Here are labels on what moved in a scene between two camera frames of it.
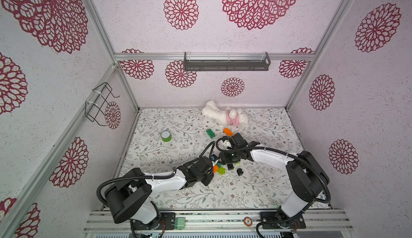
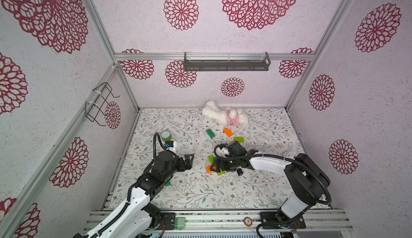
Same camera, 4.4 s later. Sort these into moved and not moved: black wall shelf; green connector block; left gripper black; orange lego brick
Moved: left gripper black
Not moved: orange lego brick; green connector block; black wall shelf
